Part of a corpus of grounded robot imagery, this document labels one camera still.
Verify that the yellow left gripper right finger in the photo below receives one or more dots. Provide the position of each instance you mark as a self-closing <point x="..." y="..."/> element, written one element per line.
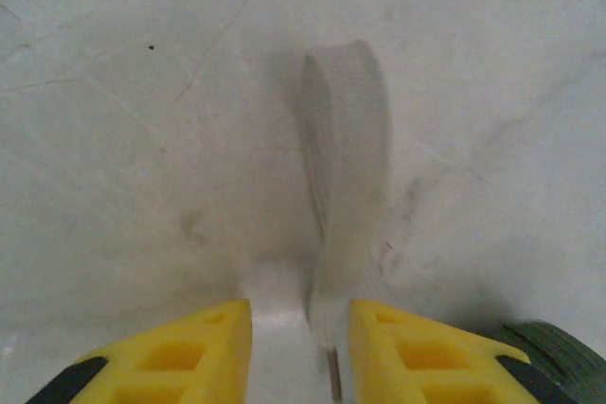
<point x="426" y="356"/>

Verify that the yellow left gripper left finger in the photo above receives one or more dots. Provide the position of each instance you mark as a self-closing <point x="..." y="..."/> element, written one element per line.
<point x="189" y="356"/>

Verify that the olive green shoe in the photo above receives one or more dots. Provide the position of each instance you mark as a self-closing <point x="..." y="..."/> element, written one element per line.
<point x="558" y="352"/>

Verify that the white shoelace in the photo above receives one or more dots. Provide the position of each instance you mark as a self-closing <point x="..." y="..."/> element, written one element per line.
<point x="345" y="139"/>

